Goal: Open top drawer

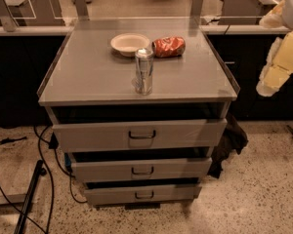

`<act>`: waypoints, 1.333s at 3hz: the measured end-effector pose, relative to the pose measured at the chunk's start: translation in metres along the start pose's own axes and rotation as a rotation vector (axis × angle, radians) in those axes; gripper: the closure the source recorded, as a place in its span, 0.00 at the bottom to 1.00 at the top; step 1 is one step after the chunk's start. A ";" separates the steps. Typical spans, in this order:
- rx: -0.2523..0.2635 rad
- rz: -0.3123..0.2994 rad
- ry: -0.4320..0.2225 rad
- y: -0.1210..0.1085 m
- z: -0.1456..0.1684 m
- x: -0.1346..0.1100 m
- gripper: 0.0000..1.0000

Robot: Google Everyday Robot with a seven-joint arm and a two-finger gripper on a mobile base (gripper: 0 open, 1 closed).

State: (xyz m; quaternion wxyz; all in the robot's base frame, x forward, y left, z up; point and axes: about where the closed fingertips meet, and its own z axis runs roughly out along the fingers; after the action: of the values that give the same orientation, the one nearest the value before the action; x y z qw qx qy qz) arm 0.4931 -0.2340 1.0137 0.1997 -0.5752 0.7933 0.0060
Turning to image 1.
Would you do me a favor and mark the silver tall drink can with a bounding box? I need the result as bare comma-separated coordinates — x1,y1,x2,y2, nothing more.
135,48,153,95

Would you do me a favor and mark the grey top drawer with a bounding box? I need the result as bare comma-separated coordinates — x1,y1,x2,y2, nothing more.
53,119,227,153

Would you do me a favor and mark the dark cloth bag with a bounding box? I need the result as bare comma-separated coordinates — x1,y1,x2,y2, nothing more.
208,113,248,178

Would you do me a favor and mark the crushed orange soda can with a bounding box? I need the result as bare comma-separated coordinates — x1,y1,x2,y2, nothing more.
152,36,186,58

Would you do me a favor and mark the black bar on floor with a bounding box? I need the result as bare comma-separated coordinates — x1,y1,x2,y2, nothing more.
14,160,43,234

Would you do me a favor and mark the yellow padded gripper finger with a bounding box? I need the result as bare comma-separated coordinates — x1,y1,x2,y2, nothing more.
259,0,285,28
256,31,293,97

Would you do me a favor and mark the grey drawer cabinet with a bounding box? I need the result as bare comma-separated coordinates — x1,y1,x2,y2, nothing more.
36,17,241,211

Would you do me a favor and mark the grey drawer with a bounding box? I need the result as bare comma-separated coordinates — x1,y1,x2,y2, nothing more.
85,184,201,206
53,119,227,153
72,158,212,182

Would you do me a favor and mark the grey bottom drawer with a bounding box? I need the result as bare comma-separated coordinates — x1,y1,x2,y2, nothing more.
85,184,201,206

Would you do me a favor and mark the grey middle drawer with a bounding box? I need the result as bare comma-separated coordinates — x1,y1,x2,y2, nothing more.
72,158,212,182

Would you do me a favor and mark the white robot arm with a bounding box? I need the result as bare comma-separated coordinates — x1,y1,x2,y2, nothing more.
256,0,293,97

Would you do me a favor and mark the black floor cable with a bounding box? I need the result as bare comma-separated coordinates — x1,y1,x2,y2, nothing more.
0,124,88,234

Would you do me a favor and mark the white paper bowl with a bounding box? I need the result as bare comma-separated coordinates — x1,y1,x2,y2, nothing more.
110,33,149,58

